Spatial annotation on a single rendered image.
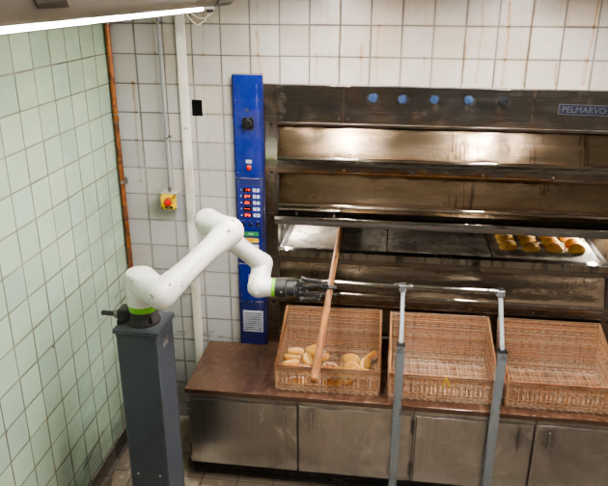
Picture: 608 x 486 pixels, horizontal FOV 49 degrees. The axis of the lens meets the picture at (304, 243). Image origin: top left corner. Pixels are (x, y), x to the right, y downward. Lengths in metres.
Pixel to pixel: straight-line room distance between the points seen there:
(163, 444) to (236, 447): 0.69
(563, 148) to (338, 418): 1.80
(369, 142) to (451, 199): 0.53
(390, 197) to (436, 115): 0.49
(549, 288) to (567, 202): 0.50
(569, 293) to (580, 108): 1.01
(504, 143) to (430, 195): 0.46
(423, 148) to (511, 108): 0.48
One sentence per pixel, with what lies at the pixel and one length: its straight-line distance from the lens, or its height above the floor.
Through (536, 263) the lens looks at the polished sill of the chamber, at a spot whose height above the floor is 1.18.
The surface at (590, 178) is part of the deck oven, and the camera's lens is 3.73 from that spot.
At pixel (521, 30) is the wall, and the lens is 3.52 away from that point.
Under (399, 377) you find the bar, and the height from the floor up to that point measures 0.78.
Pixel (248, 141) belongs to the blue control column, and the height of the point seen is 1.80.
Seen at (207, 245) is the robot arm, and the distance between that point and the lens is 2.84.
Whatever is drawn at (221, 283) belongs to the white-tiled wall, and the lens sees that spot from 3.94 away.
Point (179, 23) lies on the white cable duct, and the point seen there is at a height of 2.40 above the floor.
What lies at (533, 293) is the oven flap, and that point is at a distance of 3.89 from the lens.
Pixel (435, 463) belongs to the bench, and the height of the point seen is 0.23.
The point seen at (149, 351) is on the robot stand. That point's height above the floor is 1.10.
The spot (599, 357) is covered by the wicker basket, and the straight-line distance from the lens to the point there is 4.00.
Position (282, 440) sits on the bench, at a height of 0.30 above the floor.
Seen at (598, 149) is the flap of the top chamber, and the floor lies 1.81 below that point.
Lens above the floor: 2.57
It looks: 21 degrees down
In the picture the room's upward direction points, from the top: straight up
